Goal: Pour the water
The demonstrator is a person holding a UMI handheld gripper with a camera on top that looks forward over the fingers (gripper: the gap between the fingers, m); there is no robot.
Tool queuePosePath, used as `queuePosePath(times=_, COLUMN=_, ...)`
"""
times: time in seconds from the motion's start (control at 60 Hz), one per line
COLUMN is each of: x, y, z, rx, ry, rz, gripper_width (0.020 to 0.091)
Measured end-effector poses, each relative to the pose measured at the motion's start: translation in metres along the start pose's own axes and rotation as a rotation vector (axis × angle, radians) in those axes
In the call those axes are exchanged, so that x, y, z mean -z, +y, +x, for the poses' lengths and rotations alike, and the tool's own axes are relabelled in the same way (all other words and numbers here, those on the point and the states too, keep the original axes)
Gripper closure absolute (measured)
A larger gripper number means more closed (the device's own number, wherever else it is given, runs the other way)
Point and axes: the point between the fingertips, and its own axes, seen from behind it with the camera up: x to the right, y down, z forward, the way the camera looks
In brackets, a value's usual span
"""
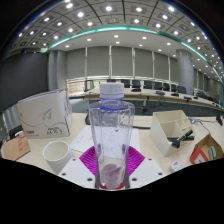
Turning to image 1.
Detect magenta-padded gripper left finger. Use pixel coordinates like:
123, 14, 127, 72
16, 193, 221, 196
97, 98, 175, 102
58, 146, 101, 189

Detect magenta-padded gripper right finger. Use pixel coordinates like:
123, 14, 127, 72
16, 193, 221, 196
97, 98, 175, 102
125, 145, 167, 188

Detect clear plastic water bottle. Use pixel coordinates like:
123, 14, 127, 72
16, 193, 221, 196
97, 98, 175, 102
88, 82, 136, 190

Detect white cup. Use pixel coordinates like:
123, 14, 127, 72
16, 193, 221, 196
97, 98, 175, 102
42, 140, 75, 175

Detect white printed paper sheet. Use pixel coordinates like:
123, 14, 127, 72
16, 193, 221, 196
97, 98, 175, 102
69, 124, 141, 154

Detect white desk organizer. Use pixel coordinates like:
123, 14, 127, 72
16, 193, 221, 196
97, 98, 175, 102
148, 109, 201, 157

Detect black marker pen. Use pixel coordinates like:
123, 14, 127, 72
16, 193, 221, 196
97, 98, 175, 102
170, 129, 194, 149

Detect red and brown cardboard box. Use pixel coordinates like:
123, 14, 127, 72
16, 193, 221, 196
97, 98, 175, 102
189, 133, 224, 165

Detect brown cardboard with red print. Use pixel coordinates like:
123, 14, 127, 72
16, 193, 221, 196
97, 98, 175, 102
0, 134, 32, 162

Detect white copy paper carton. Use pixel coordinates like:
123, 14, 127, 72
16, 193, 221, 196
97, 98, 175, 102
16, 88, 73, 139

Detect long curved conference desk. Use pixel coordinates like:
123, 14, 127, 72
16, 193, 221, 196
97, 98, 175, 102
68, 87, 221, 109

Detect row of black office chairs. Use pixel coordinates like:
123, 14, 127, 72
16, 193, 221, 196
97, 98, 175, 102
106, 78, 188, 94

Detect round ceiling lights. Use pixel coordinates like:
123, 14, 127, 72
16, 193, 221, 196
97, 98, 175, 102
16, 1, 224, 81

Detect black cable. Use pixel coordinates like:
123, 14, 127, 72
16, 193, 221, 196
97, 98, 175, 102
133, 124, 152, 130

